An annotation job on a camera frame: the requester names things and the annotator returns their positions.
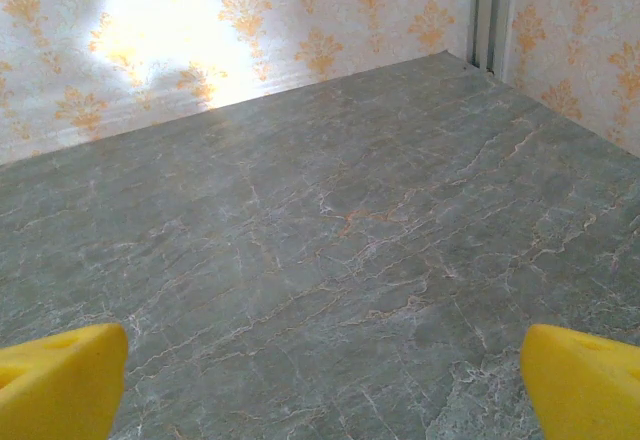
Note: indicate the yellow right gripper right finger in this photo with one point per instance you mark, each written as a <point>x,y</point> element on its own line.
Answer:
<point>585,390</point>

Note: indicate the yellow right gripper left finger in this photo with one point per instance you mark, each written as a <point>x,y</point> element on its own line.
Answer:
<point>60,385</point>

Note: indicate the aluminium frame post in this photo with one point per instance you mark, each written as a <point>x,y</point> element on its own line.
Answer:
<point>487,10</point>

